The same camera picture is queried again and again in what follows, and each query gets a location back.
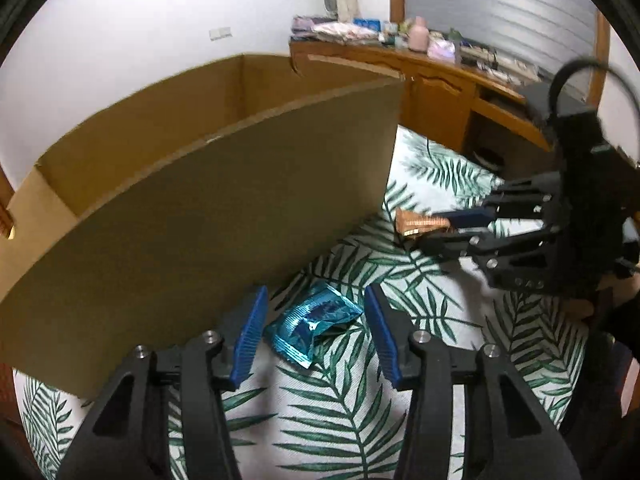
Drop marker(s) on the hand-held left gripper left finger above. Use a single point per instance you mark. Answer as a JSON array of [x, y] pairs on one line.
[[250, 335]]

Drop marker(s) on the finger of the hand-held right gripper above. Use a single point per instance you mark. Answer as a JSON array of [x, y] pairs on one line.
[[470, 218], [450, 244]]

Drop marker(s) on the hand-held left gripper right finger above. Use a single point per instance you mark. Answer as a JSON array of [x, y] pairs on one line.
[[382, 335]]

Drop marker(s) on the orange-brown snack bar packet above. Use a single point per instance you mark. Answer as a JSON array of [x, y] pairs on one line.
[[415, 222]]

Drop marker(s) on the teal foil snack packet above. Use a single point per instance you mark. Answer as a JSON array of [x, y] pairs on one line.
[[310, 325]]

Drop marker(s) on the brown cardboard box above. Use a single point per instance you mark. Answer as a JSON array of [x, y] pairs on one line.
[[200, 210]]

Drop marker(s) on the leaf print tablecloth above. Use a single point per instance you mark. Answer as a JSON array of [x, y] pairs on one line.
[[340, 410]]

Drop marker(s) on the wooden cabinet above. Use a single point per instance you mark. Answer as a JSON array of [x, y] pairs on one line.
[[435, 90]]

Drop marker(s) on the lavender pouch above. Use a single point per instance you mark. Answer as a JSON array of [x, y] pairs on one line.
[[442, 51]]

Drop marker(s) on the pink bottle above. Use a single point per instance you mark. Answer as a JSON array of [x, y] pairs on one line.
[[418, 35]]

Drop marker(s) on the blue flat box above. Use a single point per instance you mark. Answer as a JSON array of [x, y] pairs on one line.
[[367, 24]]

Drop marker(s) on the pile of folded cloths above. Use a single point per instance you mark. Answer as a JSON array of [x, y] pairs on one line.
[[335, 30]]

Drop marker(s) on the small white fan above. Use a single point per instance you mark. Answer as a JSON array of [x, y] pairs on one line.
[[330, 1]]

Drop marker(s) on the white wall socket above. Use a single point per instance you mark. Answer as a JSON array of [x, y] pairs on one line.
[[220, 33]]

